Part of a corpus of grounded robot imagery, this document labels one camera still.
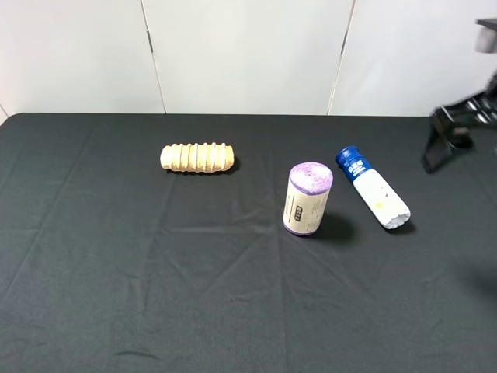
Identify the black tablecloth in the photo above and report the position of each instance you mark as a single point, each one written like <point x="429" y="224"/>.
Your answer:
<point x="110" y="263"/>

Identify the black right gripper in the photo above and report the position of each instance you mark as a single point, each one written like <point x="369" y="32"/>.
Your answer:
<point x="478" y="110"/>

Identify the purple garbage bag roll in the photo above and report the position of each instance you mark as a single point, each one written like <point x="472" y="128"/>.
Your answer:
<point x="309" y="185"/>

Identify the beige ridged bread loaf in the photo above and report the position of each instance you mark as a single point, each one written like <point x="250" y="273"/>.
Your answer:
<point x="197" y="158"/>

